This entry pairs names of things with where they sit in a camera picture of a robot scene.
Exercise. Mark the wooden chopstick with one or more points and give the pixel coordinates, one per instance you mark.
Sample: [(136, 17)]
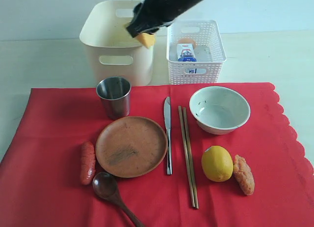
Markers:
[(190, 159), (186, 157)]

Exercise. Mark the white ceramic bowl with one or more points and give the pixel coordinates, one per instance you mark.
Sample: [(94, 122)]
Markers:
[(219, 110)]

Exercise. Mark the cream plastic bin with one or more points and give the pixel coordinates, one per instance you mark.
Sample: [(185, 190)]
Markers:
[(110, 50)]

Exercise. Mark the steel cup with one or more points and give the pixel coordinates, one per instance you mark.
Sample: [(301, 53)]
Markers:
[(114, 93)]

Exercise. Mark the orange fried chicken piece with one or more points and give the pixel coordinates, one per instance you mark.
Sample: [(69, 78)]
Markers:
[(243, 175)]

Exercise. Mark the red sausage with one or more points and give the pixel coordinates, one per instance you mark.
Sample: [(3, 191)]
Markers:
[(88, 162)]

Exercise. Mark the dark wooden spoon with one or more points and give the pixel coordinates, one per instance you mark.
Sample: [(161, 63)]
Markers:
[(106, 188)]

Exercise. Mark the white perforated plastic basket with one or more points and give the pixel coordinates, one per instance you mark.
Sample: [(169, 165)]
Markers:
[(209, 55)]

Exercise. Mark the brown egg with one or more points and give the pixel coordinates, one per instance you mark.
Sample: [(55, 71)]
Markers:
[(187, 41)]

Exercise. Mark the yellow lemon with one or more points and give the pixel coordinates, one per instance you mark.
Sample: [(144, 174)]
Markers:
[(217, 164)]

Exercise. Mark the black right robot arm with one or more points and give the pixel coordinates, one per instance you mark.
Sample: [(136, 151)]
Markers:
[(182, 6)]

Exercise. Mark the right wooden chopstick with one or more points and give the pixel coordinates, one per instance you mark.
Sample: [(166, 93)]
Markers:
[(190, 159)]

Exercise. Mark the left wooden chopstick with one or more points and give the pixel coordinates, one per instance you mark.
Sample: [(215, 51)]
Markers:
[(186, 157)]

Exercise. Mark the blue white milk carton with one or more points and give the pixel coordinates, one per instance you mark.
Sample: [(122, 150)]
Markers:
[(185, 53)]

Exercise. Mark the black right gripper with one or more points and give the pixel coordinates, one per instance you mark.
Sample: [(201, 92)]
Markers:
[(150, 15)]

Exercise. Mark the silver table knife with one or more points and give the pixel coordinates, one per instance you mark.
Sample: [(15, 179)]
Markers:
[(167, 122)]

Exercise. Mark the red tablecloth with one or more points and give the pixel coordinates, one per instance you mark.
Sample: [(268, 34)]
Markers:
[(255, 176)]

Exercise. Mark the brown wooden plate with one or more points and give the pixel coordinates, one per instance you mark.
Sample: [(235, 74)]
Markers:
[(131, 146)]

